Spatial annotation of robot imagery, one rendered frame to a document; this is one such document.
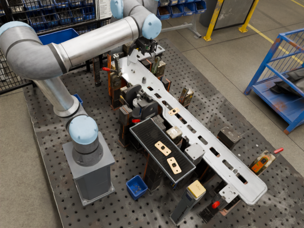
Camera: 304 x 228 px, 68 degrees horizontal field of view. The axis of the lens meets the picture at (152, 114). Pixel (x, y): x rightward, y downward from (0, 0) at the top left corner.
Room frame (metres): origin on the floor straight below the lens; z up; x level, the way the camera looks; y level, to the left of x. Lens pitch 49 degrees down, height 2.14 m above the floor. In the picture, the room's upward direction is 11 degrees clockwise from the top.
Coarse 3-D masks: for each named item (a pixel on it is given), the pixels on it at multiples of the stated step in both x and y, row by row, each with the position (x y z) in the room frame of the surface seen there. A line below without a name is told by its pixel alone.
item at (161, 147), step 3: (159, 141) 0.66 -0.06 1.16; (156, 144) 0.64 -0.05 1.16; (162, 144) 0.65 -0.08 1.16; (159, 147) 0.62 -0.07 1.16; (162, 147) 0.63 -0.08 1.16; (165, 147) 0.63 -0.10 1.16; (162, 150) 0.61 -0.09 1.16; (165, 150) 0.61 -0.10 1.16; (168, 150) 0.62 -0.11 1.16; (165, 153) 0.60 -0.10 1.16; (168, 153) 0.60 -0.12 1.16
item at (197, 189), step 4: (196, 180) 0.49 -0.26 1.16; (192, 184) 0.46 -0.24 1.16; (196, 184) 0.47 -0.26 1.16; (200, 184) 0.47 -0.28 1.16; (188, 188) 0.44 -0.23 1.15; (192, 188) 0.44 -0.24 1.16; (196, 188) 0.45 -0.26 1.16; (200, 188) 0.45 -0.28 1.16; (192, 192) 0.43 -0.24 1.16; (196, 192) 0.43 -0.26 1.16; (200, 192) 0.43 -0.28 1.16; (196, 196) 0.41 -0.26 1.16
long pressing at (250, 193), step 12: (120, 60) 1.47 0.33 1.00; (132, 72) 1.35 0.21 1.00; (144, 72) 1.37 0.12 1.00; (144, 84) 1.24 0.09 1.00; (156, 84) 1.27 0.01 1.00; (168, 96) 1.16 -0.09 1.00; (180, 108) 1.07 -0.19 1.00; (168, 120) 0.94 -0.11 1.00; (192, 120) 0.98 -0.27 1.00; (204, 132) 0.90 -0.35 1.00; (216, 144) 0.83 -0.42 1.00; (204, 156) 0.73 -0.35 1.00; (228, 156) 0.76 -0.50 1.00; (216, 168) 0.66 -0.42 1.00; (240, 168) 0.69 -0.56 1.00; (228, 180) 0.60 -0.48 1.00; (240, 180) 0.61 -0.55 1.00; (252, 180) 0.63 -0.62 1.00; (240, 192) 0.54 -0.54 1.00; (252, 192) 0.56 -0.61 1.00; (264, 192) 0.57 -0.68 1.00; (252, 204) 0.49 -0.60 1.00
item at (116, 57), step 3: (114, 54) 1.24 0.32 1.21; (120, 54) 1.25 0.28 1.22; (114, 57) 1.22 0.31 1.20; (117, 57) 1.22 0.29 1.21; (114, 60) 1.24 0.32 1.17; (117, 60) 1.22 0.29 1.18; (117, 63) 1.22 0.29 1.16; (117, 66) 1.22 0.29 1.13; (117, 69) 1.23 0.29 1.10; (120, 69) 1.24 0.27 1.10
